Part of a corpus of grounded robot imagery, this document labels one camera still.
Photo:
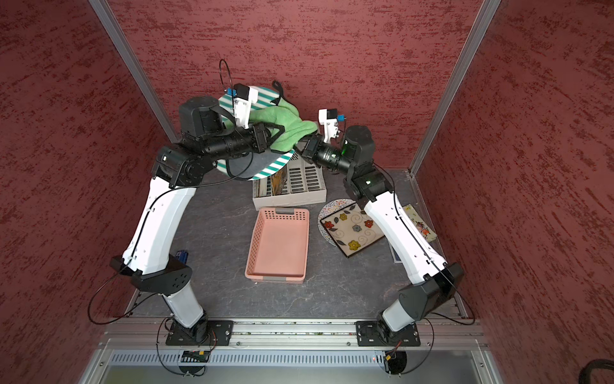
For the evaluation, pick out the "square floral plate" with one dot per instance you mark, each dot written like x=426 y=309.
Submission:
x=352 y=230

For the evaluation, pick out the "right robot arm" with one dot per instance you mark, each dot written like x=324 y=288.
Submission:
x=433 y=281

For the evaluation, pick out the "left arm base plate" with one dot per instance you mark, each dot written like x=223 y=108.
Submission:
x=205 y=333

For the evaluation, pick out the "green microfibre cloth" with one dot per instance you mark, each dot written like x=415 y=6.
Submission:
x=285 y=114

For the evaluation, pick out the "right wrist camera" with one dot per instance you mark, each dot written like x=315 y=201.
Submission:
x=329 y=119

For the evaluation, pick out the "illustrated children's book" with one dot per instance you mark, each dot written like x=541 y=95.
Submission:
x=427 y=233

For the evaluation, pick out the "white file organiser rack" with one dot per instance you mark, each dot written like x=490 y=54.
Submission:
x=305 y=186

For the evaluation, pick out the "yellow illustrated book in rack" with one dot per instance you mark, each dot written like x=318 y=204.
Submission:
x=278 y=181

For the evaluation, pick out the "green striped round plate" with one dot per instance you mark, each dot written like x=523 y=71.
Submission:
x=257 y=166

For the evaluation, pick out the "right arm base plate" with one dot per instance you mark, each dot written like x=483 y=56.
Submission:
x=377 y=334

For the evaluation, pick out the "blue stapler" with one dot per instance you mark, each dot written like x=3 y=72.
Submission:
x=182 y=256

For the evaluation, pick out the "colourful squiggle round plate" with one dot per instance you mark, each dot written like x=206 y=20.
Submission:
x=326 y=211

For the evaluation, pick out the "aluminium front rail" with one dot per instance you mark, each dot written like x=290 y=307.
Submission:
x=296 y=334

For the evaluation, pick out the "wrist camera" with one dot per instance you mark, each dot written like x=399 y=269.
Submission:
x=329 y=119
x=242 y=97

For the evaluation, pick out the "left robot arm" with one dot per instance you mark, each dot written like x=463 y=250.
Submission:
x=209 y=133

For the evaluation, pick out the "left aluminium corner post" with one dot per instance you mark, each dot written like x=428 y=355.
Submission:
x=113 y=29

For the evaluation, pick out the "pink plastic basket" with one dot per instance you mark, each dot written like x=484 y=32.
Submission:
x=279 y=246

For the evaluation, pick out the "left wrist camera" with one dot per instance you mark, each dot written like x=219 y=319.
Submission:
x=242 y=97

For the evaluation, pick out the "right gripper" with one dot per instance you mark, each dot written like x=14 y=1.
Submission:
x=310 y=150

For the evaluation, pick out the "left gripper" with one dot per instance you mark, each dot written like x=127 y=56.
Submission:
x=260 y=141

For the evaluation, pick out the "aluminium corner post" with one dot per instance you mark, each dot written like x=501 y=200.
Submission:
x=475 y=36
x=113 y=29

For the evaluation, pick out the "right aluminium corner post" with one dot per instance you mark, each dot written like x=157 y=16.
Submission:
x=475 y=36

